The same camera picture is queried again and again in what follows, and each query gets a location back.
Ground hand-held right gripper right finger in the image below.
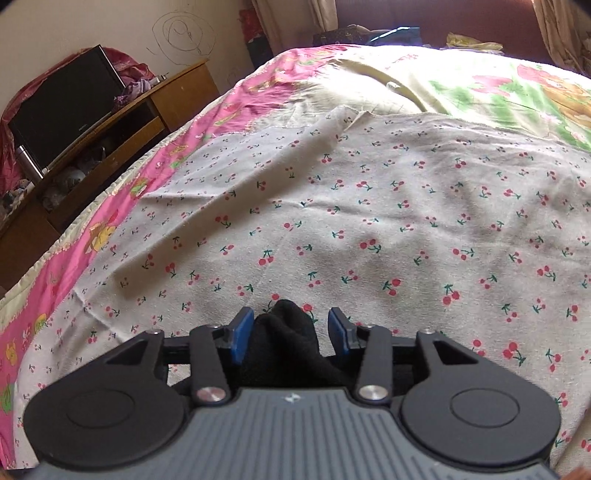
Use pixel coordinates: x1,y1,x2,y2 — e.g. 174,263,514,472
327,307,483,406

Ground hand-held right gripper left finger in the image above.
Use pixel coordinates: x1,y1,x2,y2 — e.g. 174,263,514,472
106,306,256,406

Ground black pants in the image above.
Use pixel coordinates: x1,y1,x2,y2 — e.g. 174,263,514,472
238,299,416,392

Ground cherry print cloth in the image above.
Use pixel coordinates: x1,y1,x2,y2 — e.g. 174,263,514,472
14,105,591,472

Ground grey plastic bags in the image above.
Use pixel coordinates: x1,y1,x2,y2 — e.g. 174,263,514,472
41,143,112,214

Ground wooden television cabinet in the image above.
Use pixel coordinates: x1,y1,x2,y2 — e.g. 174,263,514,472
0,59,221,292

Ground pink cartoon bedsheet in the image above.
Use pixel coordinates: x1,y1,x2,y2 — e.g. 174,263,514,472
0,43,591,468

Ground purple cloth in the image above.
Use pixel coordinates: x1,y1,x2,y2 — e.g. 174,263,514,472
113,78,161,108

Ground steel thermos flask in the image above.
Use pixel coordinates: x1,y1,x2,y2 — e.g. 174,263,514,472
16,145,45,182

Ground black television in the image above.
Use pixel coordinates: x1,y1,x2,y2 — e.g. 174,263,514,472
8,45,127,169

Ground red cloth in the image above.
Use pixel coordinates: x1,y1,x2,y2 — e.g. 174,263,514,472
0,46,156,195

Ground red gift bag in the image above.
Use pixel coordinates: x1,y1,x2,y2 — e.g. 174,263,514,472
239,8,269,66

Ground brown handbag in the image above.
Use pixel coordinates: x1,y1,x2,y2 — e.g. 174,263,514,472
314,24,371,46

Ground beige curtain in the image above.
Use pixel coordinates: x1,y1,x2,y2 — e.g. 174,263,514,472
252,0,341,57
532,0,591,78

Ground yellow cloth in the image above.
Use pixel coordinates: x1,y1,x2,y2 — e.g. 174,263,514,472
445,32,505,51

